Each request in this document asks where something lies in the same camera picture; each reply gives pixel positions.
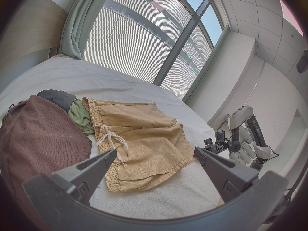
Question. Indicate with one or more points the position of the mustard yellow shorts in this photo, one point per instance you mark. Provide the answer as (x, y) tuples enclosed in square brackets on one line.
[(149, 148)]

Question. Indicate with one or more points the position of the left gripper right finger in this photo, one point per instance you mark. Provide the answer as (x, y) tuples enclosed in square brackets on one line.
[(228, 177)]

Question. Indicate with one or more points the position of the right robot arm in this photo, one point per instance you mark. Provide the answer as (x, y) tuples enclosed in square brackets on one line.
[(240, 117)]

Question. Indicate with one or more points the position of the olive green garment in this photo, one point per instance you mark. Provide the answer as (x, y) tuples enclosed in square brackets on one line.
[(80, 119)]

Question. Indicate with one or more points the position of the bed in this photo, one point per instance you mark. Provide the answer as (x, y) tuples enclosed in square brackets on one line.
[(156, 196)]

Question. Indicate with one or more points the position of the window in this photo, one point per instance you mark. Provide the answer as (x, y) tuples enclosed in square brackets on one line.
[(132, 44)]

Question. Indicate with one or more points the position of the brown shorts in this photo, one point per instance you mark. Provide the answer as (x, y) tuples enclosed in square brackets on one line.
[(36, 141)]

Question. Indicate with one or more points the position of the black garment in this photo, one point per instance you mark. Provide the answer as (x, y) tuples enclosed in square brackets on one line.
[(57, 97)]

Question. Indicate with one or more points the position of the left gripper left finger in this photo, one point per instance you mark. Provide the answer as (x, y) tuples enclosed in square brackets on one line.
[(84, 174)]

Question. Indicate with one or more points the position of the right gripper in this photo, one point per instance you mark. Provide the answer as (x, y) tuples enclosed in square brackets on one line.
[(216, 149)]

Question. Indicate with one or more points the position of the grey-green curtain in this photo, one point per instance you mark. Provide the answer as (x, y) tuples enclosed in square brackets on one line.
[(77, 28)]

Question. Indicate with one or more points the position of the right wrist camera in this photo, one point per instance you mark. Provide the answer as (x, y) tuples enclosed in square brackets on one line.
[(208, 141)]

